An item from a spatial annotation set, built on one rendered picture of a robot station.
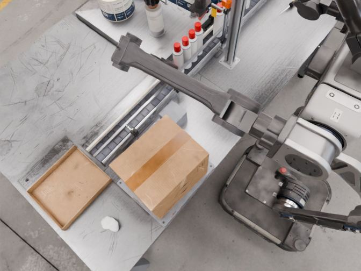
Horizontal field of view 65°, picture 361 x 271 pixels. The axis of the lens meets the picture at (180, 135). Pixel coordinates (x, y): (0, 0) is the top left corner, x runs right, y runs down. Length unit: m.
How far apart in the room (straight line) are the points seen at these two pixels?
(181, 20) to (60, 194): 1.14
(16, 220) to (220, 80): 1.82
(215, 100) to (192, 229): 1.49
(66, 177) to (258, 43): 1.25
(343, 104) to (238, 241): 1.55
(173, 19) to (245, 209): 1.25
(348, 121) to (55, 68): 1.51
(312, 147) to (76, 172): 1.09
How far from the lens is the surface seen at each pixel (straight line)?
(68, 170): 1.48
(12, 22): 3.58
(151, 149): 1.09
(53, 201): 1.47
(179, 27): 1.73
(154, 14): 1.58
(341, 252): 2.34
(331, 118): 0.74
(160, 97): 1.46
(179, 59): 1.43
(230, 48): 1.55
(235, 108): 0.76
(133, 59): 0.79
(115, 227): 1.33
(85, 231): 1.39
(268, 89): 1.58
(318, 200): 2.07
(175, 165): 1.06
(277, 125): 0.73
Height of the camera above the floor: 2.13
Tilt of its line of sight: 67 degrees down
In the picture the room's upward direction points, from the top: 8 degrees counter-clockwise
